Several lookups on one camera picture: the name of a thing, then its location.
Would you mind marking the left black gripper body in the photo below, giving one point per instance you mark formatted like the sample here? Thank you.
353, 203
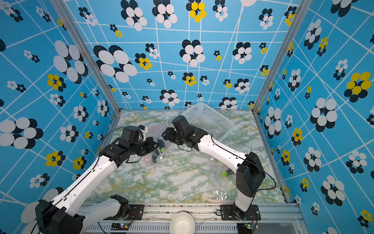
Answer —
147, 146

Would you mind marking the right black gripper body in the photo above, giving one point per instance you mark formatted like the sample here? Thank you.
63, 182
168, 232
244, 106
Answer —
174, 136

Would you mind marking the eggplant with green stem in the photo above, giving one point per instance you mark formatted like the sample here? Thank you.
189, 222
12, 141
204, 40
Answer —
227, 173

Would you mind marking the clear pink-dotted zip bag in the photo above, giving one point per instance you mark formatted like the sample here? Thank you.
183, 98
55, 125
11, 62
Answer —
221, 182

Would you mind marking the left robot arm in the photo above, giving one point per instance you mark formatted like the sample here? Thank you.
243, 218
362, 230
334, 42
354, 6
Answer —
63, 214

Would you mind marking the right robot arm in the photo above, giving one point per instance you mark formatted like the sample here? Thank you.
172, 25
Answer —
247, 167

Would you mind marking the white plastic basket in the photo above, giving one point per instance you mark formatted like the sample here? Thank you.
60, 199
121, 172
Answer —
210, 120

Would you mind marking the white bowl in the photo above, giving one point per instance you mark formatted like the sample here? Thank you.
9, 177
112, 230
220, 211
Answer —
182, 223

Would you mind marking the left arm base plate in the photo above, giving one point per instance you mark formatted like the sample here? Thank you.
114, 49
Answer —
135, 212

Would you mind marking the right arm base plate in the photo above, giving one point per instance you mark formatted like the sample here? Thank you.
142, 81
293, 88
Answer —
233, 213

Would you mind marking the aluminium front rail frame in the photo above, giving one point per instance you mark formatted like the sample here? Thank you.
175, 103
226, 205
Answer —
204, 218

